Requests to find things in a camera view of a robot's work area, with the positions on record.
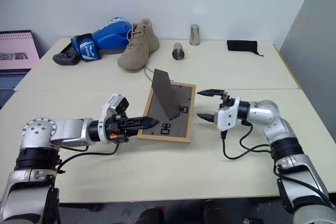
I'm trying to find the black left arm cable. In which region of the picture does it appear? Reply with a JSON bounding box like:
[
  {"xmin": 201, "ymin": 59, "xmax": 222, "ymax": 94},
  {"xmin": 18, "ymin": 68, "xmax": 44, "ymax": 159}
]
[{"xmin": 57, "ymin": 140, "xmax": 120, "ymax": 175}]

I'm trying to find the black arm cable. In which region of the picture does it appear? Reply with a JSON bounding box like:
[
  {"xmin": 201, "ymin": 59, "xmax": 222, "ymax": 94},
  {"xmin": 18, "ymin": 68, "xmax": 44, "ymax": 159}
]
[
  {"xmin": 238, "ymin": 120, "xmax": 272, "ymax": 154},
  {"xmin": 220, "ymin": 130, "xmax": 272, "ymax": 161},
  {"xmin": 57, "ymin": 140, "xmax": 120, "ymax": 175}
]

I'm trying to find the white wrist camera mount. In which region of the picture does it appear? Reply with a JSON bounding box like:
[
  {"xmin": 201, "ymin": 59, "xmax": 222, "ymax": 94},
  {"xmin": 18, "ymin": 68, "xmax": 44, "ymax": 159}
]
[
  {"xmin": 214, "ymin": 97, "xmax": 241, "ymax": 132},
  {"xmin": 97, "ymin": 93, "xmax": 130, "ymax": 145}
]

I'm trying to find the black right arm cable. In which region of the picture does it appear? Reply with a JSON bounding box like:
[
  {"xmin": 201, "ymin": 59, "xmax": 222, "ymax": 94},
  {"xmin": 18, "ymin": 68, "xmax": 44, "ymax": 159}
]
[
  {"xmin": 238, "ymin": 120, "xmax": 272, "ymax": 154},
  {"xmin": 220, "ymin": 130, "xmax": 272, "ymax": 161}
]

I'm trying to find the laptop with pink screen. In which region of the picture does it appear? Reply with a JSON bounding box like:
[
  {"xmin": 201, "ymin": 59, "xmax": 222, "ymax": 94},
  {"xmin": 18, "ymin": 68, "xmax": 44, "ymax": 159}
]
[{"xmin": 0, "ymin": 30, "xmax": 41, "ymax": 111}]

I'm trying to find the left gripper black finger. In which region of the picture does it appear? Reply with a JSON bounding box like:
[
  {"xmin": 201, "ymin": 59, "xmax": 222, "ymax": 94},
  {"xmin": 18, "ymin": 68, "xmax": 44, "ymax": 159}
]
[
  {"xmin": 128, "ymin": 124, "xmax": 156, "ymax": 132},
  {"xmin": 125, "ymin": 115, "xmax": 160, "ymax": 126}
]

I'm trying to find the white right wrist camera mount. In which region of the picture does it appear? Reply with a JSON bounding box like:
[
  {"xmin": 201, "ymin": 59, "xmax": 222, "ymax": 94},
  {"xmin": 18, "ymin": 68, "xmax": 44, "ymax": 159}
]
[{"xmin": 214, "ymin": 97, "xmax": 241, "ymax": 132}]

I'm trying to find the black game controller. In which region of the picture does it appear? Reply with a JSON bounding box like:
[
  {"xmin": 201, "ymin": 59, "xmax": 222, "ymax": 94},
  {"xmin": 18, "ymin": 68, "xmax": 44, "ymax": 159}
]
[{"xmin": 52, "ymin": 42, "xmax": 81, "ymax": 66}]

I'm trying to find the short steel cup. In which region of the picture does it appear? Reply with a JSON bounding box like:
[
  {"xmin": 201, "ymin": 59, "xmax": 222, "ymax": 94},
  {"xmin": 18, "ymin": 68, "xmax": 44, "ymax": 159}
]
[{"xmin": 172, "ymin": 41, "xmax": 185, "ymax": 60}]

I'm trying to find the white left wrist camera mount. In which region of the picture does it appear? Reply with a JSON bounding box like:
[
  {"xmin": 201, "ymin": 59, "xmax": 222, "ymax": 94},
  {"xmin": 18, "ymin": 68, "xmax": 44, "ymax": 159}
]
[{"xmin": 97, "ymin": 93, "xmax": 130, "ymax": 145}]

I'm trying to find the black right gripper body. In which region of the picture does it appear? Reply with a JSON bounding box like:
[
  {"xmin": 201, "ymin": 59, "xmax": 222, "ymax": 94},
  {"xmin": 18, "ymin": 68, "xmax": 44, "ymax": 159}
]
[{"xmin": 218, "ymin": 90, "xmax": 235, "ymax": 109}]

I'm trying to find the tan lace-up boot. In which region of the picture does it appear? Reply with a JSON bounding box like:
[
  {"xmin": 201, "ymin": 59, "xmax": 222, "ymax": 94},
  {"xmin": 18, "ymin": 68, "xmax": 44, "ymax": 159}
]
[{"xmin": 117, "ymin": 18, "xmax": 161, "ymax": 81}]

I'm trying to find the blue boxing glove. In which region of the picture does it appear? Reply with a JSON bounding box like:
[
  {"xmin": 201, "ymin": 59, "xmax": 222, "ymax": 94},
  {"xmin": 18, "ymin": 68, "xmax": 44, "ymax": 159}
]
[{"xmin": 71, "ymin": 17, "xmax": 133, "ymax": 62}]

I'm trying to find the wooden picture frame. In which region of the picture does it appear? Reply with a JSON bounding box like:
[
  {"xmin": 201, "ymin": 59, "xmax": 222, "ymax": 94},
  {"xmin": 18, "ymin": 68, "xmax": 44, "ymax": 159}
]
[{"xmin": 136, "ymin": 68, "xmax": 197, "ymax": 145}]

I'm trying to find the black fabric pouch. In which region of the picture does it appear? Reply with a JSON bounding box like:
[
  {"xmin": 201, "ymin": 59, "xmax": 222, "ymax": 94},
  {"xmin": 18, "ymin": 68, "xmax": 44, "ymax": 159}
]
[{"xmin": 227, "ymin": 40, "xmax": 265, "ymax": 57}]

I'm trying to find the tall steel cup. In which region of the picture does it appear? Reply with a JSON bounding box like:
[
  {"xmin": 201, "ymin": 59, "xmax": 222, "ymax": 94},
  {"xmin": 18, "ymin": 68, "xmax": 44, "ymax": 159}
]
[{"xmin": 189, "ymin": 24, "xmax": 201, "ymax": 46}]

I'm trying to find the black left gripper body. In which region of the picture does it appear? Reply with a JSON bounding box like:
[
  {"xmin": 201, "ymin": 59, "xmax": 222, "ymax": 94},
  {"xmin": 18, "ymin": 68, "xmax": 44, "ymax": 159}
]
[{"xmin": 104, "ymin": 113, "xmax": 133, "ymax": 144}]

